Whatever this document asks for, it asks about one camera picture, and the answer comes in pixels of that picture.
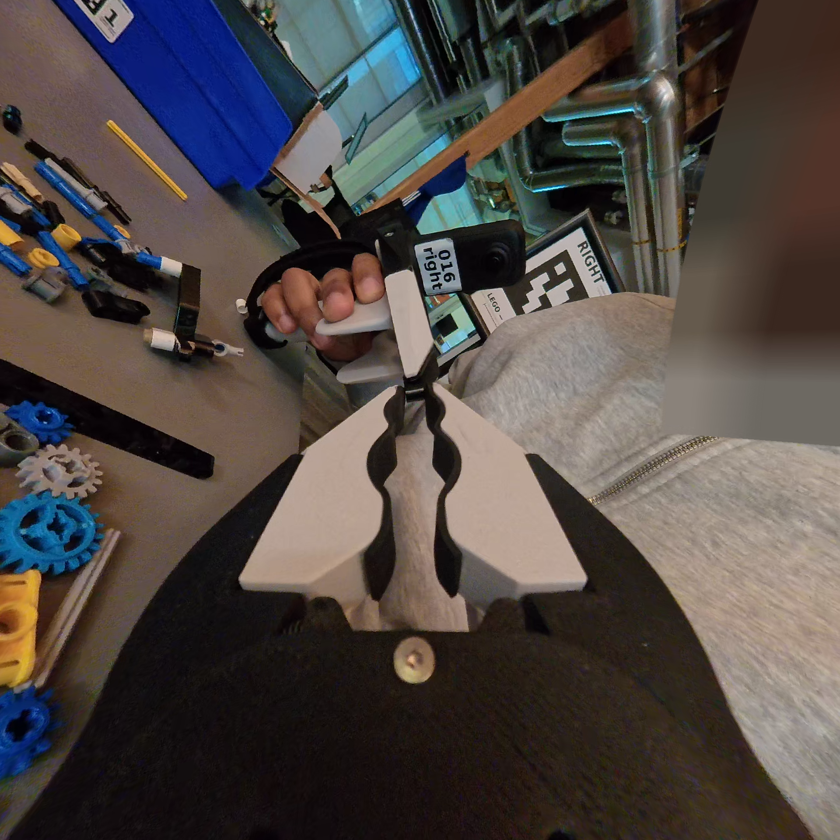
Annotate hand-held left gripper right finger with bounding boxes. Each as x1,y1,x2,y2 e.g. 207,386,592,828
424,387,588,599

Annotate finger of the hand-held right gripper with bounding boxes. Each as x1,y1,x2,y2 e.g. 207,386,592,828
386,266,441,389

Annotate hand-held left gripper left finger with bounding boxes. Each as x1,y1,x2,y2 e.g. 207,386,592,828
238,386,404,602

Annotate long black lego beam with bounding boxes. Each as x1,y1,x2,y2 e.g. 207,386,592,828
0,360,215,480

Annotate black lego assembly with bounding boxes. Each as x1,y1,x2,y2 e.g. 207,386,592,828
143,261,245,362

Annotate light grey lego axle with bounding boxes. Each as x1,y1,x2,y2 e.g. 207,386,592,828
39,528,122,683
29,545,106,690

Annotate light grey lego gear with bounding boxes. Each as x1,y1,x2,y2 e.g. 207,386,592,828
16,444,102,500

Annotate large blue lego gear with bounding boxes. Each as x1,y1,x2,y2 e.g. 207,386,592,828
0,492,105,575

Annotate small blue lego gear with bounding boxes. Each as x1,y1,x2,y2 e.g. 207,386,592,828
5,402,73,446

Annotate black lego connector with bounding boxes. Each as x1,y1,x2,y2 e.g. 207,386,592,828
82,289,151,324

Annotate thin yellow lego axle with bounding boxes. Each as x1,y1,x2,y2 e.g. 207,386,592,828
106,119,189,201

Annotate grey lego connector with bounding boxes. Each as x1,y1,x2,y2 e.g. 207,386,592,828
0,413,40,468

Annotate yellow lego connector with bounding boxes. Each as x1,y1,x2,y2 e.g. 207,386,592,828
0,570,42,689

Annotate medium blue lego gear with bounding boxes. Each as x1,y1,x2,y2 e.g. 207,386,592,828
0,686,63,778

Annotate scattered blue lego pins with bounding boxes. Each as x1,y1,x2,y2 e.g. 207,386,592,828
0,138,185,309

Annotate person's right hand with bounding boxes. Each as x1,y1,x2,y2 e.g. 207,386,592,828
259,252,389,363

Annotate blue jacket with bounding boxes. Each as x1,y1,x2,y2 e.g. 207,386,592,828
400,154,470,224

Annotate grey zip sweatshirt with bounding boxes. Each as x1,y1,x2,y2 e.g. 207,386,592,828
381,292,840,840

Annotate wooden beam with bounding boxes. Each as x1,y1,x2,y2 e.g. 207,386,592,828
364,13,631,211

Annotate cardboard sheet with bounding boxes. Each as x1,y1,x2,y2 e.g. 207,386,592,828
270,101,345,237

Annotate silver ventilation pipes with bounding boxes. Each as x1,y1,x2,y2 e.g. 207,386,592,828
512,0,697,296

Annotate blue bin with white tag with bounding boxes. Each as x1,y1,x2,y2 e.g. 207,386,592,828
52,0,319,191

